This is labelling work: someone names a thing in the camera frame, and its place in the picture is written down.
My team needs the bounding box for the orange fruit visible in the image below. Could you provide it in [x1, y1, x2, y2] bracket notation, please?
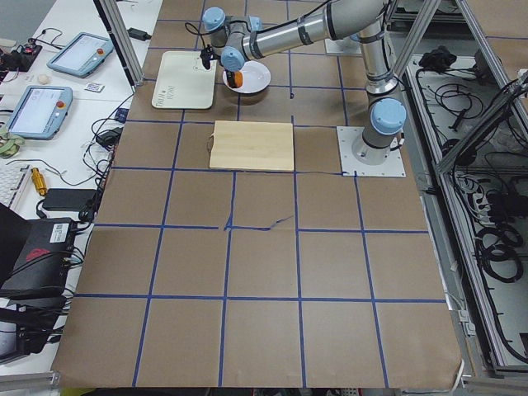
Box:
[233, 71, 243, 88]

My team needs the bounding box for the white ribbed plate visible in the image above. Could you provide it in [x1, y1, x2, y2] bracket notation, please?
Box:
[222, 61, 271, 94]

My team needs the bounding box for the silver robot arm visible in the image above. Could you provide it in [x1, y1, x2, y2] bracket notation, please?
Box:
[185, 1, 399, 172]

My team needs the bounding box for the cream bear tray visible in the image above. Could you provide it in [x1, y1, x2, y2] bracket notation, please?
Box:
[151, 51, 217, 110]

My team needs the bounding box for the bamboo cutting board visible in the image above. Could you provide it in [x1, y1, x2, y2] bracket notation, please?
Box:
[210, 120, 295, 172]

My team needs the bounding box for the upper blue teach pendant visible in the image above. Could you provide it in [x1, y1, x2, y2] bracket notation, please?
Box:
[46, 32, 114, 78]

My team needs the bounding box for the blue teach pendant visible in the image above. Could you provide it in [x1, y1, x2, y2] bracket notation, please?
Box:
[46, 32, 114, 78]
[7, 85, 73, 140]

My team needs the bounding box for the lower blue teach pendant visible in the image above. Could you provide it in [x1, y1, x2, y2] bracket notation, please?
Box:
[7, 85, 73, 140]

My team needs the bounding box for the black power brick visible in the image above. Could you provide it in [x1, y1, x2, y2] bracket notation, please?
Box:
[42, 188, 96, 211]

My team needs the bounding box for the gold metal cylinder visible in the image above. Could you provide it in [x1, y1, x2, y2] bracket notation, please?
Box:
[31, 167, 48, 196]

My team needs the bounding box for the white keyboard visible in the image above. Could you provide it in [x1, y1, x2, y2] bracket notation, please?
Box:
[0, 164, 31, 210]

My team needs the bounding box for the black computer box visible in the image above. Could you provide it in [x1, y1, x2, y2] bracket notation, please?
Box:
[1, 214, 76, 300]

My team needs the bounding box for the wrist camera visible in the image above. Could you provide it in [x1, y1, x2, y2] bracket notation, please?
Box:
[200, 45, 215, 70]

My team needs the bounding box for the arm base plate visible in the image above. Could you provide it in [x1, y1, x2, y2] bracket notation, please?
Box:
[324, 36, 363, 57]
[337, 126, 406, 177]

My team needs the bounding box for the aluminium frame post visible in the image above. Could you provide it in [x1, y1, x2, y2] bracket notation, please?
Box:
[93, 0, 144, 87]

